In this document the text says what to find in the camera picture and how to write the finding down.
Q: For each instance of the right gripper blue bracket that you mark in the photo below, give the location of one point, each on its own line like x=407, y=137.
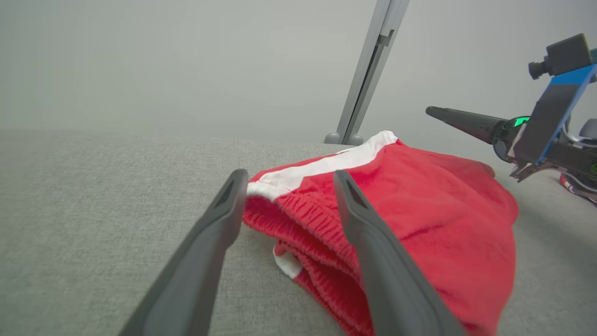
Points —
x=550, y=121

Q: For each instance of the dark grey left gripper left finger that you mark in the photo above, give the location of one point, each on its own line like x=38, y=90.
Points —
x=196, y=280

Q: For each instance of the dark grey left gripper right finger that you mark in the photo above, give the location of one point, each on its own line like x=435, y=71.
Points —
x=392, y=289

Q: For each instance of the red shorts white stripes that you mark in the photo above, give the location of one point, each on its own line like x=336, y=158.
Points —
x=443, y=219

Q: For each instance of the red basketball jersey white sleeves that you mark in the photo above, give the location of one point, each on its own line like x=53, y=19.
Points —
x=578, y=191

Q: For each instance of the grey fabric padded surface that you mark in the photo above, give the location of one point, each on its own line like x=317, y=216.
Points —
x=93, y=210

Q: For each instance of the grey metal partition post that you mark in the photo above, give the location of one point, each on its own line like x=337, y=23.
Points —
x=373, y=70

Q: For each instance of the grey rounded post foot cap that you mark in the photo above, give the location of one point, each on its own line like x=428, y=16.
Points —
x=356, y=140
x=332, y=138

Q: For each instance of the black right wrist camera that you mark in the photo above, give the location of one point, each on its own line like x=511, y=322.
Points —
x=566, y=56

